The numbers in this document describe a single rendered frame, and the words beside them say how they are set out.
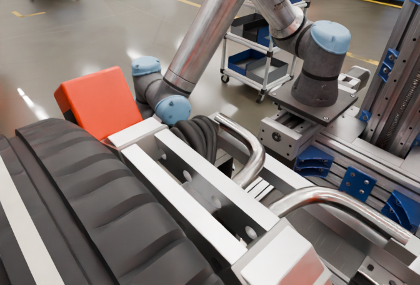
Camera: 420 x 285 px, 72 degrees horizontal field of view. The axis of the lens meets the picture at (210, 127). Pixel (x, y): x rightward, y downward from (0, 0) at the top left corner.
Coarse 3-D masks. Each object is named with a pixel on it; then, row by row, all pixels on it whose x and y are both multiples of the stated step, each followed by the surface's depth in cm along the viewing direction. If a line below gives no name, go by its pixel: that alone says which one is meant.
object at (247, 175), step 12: (216, 120) 55; (228, 120) 53; (228, 132) 53; (240, 132) 51; (252, 144) 49; (252, 156) 46; (264, 156) 47; (252, 168) 44; (240, 180) 42; (252, 180) 44
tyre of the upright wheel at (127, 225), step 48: (0, 144) 25; (48, 144) 23; (96, 144) 23; (48, 192) 20; (96, 192) 19; (144, 192) 20; (0, 240) 16; (48, 240) 16; (96, 240) 16; (144, 240) 17
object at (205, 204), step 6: (186, 186) 31; (192, 192) 30; (198, 192) 30; (198, 198) 30; (204, 198) 30; (204, 204) 29; (210, 204) 29; (210, 210) 29; (216, 210) 29; (216, 216) 29; (222, 222) 31
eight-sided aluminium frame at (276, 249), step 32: (128, 128) 34; (160, 128) 33; (128, 160) 30; (160, 160) 35; (192, 160) 30; (160, 192) 26; (224, 192) 27; (192, 224) 24; (256, 224) 24; (288, 224) 24; (224, 256) 22; (256, 256) 22; (288, 256) 22
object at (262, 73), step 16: (256, 16) 251; (240, 32) 233; (256, 32) 228; (224, 48) 248; (256, 48) 221; (272, 48) 218; (224, 64) 258; (240, 64) 260; (256, 64) 250; (272, 64) 259; (288, 64) 247; (224, 80) 267; (240, 80) 248; (256, 80) 241; (272, 80) 241; (288, 80) 257
